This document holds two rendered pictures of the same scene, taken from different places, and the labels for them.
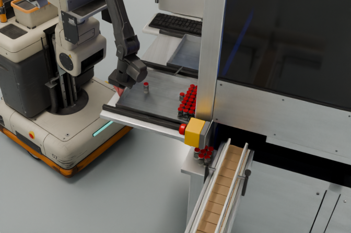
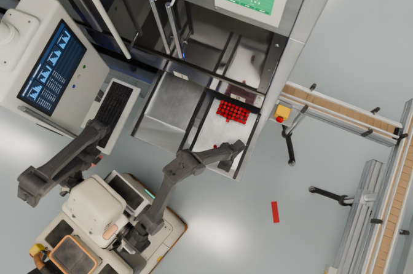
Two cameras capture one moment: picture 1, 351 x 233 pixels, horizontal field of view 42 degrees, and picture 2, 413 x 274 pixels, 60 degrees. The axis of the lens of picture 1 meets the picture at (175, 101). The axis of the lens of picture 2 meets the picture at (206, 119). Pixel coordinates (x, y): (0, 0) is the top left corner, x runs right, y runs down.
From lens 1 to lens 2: 170 cm
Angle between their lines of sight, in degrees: 48
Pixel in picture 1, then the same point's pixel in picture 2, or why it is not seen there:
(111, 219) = (219, 192)
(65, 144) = (176, 227)
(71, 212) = (212, 222)
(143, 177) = not seen: hidden behind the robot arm
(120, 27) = (228, 153)
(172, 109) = (235, 129)
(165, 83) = (204, 133)
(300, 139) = not seen: hidden behind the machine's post
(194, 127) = (285, 112)
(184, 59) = (174, 117)
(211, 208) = (329, 109)
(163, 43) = (149, 133)
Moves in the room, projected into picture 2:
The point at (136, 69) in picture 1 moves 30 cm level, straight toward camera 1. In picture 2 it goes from (241, 147) to (302, 144)
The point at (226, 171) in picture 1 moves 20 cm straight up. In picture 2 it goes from (301, 98) to (310, 86)
